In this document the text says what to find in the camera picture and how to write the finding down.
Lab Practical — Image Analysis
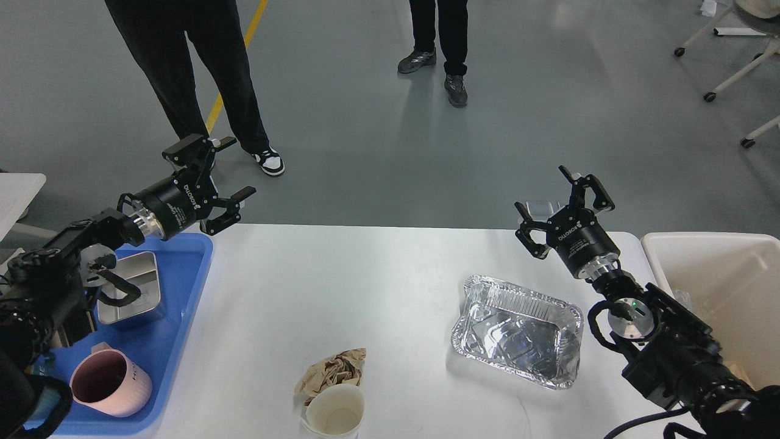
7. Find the white paper cup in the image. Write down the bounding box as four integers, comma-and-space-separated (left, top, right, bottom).
300, 384, 365, 438

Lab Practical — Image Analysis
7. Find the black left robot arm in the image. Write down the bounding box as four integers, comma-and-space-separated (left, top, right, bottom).
1, 134, 255, 438

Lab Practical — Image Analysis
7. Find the crumpled brown paper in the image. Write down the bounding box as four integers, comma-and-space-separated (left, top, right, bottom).
294, 348, 367, 407

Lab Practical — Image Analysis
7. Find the white side table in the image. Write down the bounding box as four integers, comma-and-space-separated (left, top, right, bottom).
1, 173, 56, 239

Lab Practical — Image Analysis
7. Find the person with grey shoes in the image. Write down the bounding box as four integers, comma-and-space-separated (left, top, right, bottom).
397, 1, 469, 108

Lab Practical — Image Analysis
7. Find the beige plastic bin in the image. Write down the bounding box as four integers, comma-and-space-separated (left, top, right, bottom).
642, 232, 779, 389

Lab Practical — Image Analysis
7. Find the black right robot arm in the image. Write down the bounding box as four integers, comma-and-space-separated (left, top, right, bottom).
515, 166, 778, 438

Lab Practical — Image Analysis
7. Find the pink ribbed mug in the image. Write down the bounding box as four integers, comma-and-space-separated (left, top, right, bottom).
69, 342, 152, 418

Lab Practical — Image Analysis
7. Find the small stainless steel tray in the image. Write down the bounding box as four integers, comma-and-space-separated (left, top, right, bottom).
96, 250, 168, 331

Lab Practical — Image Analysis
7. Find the person in black trousers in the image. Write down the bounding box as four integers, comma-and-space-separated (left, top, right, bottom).
104, 0, 286, 177

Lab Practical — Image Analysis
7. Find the white wheeled chair base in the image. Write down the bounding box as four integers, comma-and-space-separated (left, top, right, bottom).
673, 0, 780, 149

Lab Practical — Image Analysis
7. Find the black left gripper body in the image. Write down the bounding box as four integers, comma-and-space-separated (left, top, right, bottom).
130, 172, 218, 241

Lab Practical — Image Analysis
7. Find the aluminium foil tray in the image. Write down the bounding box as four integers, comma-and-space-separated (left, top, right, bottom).
451, 275, 583, 390

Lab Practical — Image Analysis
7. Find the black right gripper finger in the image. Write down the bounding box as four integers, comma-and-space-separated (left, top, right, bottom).
514, 202, 551, 260
558, 165, 615, 223

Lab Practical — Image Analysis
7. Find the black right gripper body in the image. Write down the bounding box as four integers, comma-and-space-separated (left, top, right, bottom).
547, 207, 620, 280

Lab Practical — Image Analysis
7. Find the blue plastic tray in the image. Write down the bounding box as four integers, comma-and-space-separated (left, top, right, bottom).
54, 233, 213, 437

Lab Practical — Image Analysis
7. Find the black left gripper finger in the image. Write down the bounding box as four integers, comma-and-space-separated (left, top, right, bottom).
162, 134, 237, 181
200, 186, 257, 236

